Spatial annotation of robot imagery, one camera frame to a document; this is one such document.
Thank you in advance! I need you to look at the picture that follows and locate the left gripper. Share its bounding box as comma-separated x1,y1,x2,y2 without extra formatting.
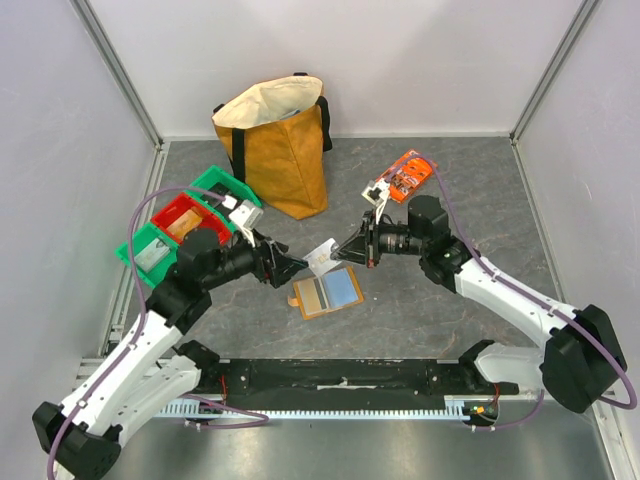
202,224,308,290

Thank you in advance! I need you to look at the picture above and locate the grey white card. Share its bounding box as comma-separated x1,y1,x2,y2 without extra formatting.
303,238,341,277

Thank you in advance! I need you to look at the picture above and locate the yellow leather card holder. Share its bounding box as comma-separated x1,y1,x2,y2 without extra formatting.
287,266,364,320

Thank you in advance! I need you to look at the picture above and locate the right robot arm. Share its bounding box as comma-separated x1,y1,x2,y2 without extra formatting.
332,195,627,413

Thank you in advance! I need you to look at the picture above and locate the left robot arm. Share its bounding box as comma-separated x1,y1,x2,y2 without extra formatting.
32,229,308,479

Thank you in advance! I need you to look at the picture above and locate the black card in bin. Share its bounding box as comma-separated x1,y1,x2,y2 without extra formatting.
209,182,240,199

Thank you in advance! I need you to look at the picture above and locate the tan card in bin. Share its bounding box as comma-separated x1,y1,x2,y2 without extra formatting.
167,209,203,241

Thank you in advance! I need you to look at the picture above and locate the grey card in bin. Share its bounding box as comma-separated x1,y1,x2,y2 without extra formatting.
134,237,170,272

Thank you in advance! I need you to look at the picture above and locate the orange screw box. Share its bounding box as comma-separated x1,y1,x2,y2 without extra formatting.
377,149,434,204

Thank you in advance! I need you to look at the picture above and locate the green bin far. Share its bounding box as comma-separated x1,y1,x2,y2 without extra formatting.
191,166,262,207

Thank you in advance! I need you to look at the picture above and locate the green bin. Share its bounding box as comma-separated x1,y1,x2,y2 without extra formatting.
133,223,178,288
191,166,262,207

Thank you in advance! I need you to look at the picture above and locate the red bin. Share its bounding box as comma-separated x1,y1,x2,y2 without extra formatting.
151,193,232,245

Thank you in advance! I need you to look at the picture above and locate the brown paper tote bag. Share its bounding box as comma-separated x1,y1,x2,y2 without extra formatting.
211,72,333,220

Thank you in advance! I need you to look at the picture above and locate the green bin near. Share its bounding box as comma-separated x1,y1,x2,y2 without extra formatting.
133,223,178,288

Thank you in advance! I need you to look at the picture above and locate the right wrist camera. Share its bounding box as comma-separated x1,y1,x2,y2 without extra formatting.
361,179,390,207

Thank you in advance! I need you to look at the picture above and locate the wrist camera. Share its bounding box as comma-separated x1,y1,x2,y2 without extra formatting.
222,195,264,239
361,179,390,207

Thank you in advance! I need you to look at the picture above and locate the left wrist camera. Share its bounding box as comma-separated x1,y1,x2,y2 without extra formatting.
222,195,264,239

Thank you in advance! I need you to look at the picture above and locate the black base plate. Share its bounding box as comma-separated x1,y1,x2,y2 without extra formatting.
197,359,519,396

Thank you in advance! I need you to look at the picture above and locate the slotted cable duct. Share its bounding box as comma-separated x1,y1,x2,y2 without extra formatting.
154,399,470,421

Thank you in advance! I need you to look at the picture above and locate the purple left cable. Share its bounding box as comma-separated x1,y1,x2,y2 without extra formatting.
46,187,271,480

